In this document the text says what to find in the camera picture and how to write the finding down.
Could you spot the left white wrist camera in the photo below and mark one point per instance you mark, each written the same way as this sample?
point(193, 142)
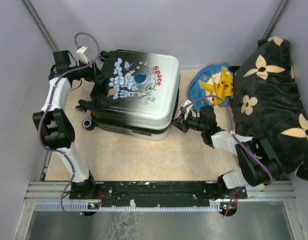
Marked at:
point(82, 53)

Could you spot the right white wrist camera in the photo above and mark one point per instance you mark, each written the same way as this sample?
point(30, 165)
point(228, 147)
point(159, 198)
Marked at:
point(186, 107)

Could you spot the black suitcase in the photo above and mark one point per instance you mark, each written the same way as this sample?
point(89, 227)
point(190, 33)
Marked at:
point(137, 94)

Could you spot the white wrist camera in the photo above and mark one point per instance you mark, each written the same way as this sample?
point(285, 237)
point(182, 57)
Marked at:
point(82, 53)
point(186, 107)

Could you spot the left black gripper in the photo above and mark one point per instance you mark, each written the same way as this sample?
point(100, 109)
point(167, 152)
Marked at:
point(95, 74)

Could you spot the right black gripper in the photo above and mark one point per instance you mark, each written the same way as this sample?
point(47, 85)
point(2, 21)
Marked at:
point(179, 124)

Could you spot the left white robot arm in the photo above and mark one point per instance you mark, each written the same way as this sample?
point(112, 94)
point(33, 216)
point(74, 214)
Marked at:
point(55, 131)

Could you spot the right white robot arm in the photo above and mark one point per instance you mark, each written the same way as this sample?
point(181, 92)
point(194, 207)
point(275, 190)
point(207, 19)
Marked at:
point(257, 159)

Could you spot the light blue Pikachu shirt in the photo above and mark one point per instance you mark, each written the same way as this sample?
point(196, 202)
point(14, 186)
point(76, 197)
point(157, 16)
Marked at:
point(213, 85)

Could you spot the black flower pattern blanket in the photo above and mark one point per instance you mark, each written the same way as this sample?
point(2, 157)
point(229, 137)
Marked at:
point(266, 104)

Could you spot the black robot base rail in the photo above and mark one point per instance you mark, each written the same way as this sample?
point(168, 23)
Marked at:
point(166, 194)

